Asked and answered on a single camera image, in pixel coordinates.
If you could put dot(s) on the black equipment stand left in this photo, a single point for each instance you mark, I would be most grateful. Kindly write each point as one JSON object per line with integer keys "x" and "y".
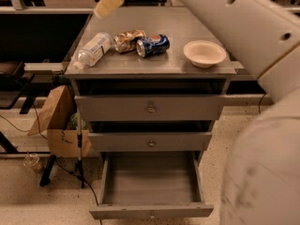
{"x": 13, "y": 82}

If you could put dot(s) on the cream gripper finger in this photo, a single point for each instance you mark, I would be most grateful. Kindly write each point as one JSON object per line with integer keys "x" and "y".
{"x": 106, "y": 7}

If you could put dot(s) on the blue pepsi can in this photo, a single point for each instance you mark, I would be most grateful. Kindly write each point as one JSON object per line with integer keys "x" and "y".
{"x": 148, "y": 46}

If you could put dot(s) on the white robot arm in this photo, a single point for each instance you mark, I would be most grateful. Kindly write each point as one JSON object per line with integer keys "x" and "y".
{"x": 261, "y": 180}

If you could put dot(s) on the clear plastic water bottle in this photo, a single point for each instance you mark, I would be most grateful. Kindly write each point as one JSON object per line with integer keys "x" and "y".
{"x": 93, "y": 50}

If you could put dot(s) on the orange soda can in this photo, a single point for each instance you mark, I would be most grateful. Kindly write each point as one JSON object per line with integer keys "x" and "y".
{"x": 126, "y": 41}

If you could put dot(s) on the grey metal drawer cabinet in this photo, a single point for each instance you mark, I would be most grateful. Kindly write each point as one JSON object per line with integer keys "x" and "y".
{"x": 169, "y": 73}

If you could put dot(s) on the brown cardboard box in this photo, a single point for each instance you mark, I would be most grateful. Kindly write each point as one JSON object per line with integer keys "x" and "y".
{"x": 53, "y": 118}

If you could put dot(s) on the clear plastic cup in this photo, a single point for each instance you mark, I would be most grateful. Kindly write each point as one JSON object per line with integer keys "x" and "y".
{"x": 32, "y": 161}

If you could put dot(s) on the grey middle drawer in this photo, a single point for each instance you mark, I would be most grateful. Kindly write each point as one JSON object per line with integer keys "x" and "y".
{"x": 149, "y": 141}

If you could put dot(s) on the grey open bottom drawer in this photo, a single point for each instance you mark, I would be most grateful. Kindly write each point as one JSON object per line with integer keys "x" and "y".
{"x": 151, "y": 185}

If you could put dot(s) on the black and silver tripod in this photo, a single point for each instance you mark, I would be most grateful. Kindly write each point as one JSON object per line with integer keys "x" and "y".
{"x": 79, "y": 163}

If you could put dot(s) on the grey top drawer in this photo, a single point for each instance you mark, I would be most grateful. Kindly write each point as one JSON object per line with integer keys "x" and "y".
{"x": 150, "y": 108}

